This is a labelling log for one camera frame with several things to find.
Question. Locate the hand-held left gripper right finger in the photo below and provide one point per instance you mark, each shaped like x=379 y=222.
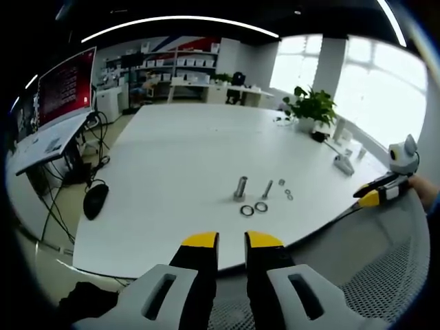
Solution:
x=275 y=275

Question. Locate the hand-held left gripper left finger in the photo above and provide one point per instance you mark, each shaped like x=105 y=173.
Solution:
x=192 y=275

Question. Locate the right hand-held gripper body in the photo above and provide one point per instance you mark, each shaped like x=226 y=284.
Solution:
x=404 y=156

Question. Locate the large metal washer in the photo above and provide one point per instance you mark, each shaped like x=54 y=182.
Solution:
x=261 y=206
x=247 y=210

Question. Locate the slim metal threaded stud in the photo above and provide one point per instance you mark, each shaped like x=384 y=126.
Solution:
x=267 y=190

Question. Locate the large metal threaded stud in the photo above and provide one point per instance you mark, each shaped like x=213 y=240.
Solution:
x=240 y=189

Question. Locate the person's right hand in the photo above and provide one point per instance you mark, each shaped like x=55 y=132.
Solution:
x=426 y=192

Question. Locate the grey metal table clamp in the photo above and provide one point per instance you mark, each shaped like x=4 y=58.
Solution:
x=343 y=165

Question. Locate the grey mesh chair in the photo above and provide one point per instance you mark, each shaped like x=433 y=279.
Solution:
x=378 y=261

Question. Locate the small metal nut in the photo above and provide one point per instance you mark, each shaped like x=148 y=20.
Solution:
x=282 y=182

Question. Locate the green potted plant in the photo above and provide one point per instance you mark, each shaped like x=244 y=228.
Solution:
x=314 y=106

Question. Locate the black oval floor object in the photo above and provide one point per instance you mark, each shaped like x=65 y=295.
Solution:
x=95 y=201

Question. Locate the black office chair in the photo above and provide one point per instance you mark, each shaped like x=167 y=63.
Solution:
x=236 y=84

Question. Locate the white counter desk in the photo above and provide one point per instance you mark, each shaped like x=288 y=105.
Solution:
x=220 y=89

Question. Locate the white side desk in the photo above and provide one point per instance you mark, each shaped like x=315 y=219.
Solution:
x=48 y=142

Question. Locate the storage shelf with white bins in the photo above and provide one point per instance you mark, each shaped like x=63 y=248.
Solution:
x=178 y=63

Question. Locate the large computer monitor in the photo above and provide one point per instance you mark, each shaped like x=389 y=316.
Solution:
x=65 y=87

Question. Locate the curved ceiling light strip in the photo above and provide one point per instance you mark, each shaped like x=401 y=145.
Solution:
x=178 y=25

